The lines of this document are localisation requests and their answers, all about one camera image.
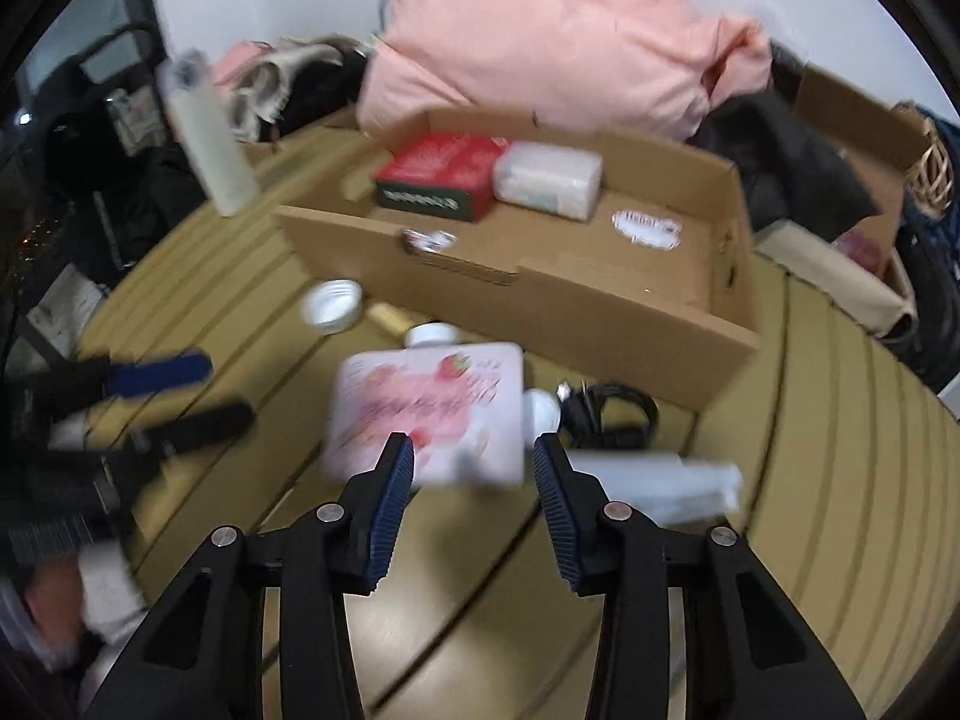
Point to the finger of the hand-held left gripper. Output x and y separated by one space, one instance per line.
202 424
157 375

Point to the white bottle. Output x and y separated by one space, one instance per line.
210 146

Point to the black chair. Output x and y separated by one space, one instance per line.
127 52

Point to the pink duvet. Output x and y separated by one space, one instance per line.
525 37

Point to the brown cardboard box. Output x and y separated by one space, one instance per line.
600 292

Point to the cardboard box with flaps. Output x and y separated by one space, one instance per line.
847 120

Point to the black cloth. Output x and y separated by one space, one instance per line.
787 165

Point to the small wooden stick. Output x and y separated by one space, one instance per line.
386 317

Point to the pink strawberry print pouch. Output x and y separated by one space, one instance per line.
435 405

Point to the red box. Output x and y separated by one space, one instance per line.
439 172

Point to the blue cloth bag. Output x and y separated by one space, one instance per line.
946 127

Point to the small white jar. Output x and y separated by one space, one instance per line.
431 335

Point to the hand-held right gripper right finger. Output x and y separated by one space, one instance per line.
559 510

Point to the wicker lantern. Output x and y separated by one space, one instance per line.
930 165

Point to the white tube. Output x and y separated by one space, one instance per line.
660 484

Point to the black bag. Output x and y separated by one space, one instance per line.
322 94

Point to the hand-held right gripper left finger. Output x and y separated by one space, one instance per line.
390 510

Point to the translucent white box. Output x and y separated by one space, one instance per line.
547 176

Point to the dark red packet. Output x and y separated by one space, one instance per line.
859 249

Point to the white round cap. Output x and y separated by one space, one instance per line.
541 411

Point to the person's left hand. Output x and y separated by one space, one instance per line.
52 596

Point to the pink cloth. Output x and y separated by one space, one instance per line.
232 64

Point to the grey white scarf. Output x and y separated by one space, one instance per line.
262 90

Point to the white round lid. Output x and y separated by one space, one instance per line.
331 306

